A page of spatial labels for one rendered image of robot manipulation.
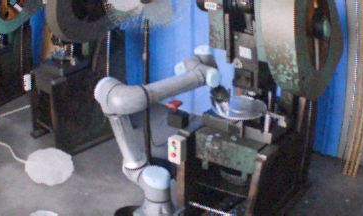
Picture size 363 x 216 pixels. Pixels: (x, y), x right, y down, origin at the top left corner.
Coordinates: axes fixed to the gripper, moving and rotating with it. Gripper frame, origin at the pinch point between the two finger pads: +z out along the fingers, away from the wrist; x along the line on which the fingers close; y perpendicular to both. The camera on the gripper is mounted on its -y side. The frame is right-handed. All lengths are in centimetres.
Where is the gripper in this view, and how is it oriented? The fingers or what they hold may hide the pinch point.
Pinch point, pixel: (225, 113)
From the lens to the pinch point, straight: 242.4
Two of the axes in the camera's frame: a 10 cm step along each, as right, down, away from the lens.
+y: 1.4, 3.7, -9.2
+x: 9.4, -3.5, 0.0
